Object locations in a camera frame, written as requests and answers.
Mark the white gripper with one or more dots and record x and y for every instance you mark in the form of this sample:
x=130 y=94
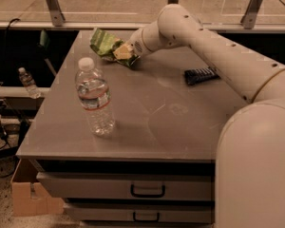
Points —
x=135 y=45

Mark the small water bottle on ledge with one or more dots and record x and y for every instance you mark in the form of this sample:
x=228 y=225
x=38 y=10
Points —
x=29 y=83

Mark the dark blue snack bar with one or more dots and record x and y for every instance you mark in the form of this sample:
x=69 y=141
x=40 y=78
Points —
x=199 y=75

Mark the lower grey drawer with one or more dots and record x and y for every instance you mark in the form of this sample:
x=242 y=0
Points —
x=139 y=213

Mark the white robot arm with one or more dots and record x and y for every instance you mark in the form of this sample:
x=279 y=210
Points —
x=250 y=157

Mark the grey drawer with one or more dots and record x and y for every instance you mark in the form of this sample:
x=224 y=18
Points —
x=127 y=186
x=139 y=213

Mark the grey drawer cabinet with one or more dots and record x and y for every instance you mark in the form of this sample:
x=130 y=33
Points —
x=163 y=127

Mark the green handled tool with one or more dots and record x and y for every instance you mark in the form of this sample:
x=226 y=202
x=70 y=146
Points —
x=43 y=46

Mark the green jalapeno chip bag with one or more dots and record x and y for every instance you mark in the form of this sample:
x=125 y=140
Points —
x=103 y=43

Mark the right metal bracket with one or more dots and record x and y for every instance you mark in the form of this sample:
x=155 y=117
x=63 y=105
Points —
x=249 y=18

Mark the cardboard box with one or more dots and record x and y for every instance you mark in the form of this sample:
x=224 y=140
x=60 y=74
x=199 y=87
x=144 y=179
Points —
x=29 y=197

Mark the left metal bracket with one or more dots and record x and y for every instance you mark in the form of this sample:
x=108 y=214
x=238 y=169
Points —
x=56 y=15

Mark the upper grey drawer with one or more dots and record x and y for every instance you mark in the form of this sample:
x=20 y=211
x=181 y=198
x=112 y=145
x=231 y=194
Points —
x=127 y=186

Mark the clear water bottle on table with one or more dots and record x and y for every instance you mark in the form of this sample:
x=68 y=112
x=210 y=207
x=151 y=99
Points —
x=95 y=97

